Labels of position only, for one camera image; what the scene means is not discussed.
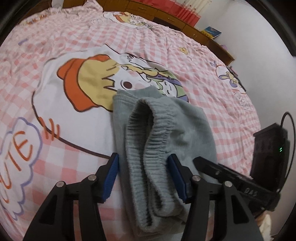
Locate grey sweatpants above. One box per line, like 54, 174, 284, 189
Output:
113, 86, 217, 237

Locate blue book on cabinet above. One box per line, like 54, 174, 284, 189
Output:
201, 26, 222, 39

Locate pink checkered cartoon bedsheet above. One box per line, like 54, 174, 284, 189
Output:
1, 1, 260, 240

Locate red and cream curtain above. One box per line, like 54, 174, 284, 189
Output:
138, 0, 212, 27

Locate long wooden low cabinet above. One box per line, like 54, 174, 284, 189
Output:
62, 0, 246, 92

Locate black cable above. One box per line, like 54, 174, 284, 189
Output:
276, 111, 296, 194

